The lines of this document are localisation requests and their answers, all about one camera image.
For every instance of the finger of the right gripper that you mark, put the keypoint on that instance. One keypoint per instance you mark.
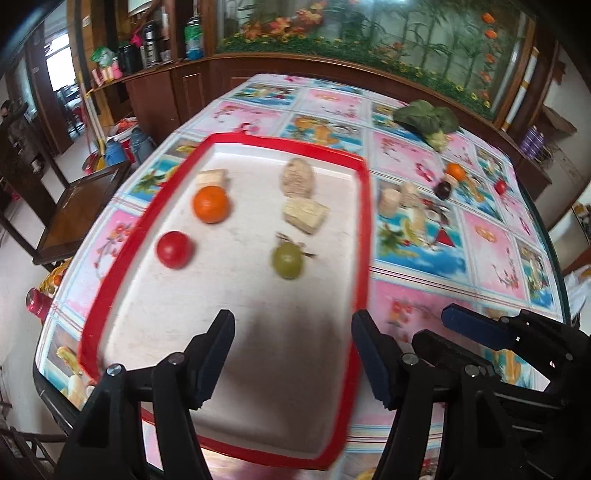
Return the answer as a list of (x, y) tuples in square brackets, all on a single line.
[(477, 327), (445, 354)]

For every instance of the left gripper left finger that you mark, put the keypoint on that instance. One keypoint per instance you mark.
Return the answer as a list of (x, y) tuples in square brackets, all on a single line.
[(107, 438)]

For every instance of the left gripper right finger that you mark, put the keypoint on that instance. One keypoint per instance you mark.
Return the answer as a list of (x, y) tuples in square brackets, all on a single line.
[(409, 386)]

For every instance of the green grape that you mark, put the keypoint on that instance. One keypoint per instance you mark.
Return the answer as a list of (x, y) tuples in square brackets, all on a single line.
[(288, 257)]

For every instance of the large orange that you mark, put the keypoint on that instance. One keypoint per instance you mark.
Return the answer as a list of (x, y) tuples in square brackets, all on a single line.
[(211, 204)]

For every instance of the colourful fruit print tablecloth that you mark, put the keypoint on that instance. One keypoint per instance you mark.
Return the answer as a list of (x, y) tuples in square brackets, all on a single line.
[(478, 249)]

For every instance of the small red tomato far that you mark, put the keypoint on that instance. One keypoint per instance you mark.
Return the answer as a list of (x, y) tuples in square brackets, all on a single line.
[(500, 187)]

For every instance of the dark purple plum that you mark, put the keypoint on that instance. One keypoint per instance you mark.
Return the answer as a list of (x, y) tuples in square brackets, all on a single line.
[(443, 190)]

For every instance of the beige sugarcane cylinder left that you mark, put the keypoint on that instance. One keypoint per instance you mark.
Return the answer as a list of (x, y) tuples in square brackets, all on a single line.
[(389, 202)]

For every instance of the small beige sugarcane cube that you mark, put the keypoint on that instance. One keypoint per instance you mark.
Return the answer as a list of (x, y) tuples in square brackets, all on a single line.
[(451, 180)]

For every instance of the small orange right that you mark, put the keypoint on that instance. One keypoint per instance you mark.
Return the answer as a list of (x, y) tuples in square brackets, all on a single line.
[(456, 171)]

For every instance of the purple cups stack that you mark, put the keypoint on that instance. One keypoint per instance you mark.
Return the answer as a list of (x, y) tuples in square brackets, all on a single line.
[(532, 143)]

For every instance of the red rimmed white tray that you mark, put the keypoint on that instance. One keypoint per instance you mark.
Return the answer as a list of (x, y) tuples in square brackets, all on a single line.
[(286, 390)]

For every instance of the green leafy bok choy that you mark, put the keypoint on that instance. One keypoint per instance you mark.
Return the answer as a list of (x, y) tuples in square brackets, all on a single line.
[(433, 124)]

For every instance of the dark wooden chair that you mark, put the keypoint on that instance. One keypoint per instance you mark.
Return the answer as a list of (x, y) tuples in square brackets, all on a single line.
[(66, 221)]

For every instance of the wooden glass display cabinet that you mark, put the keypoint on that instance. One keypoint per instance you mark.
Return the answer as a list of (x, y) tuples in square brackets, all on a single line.
[(488, 61)]

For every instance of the green plastic bottle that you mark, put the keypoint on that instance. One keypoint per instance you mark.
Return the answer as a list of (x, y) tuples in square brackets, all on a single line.
[(194, 39)]

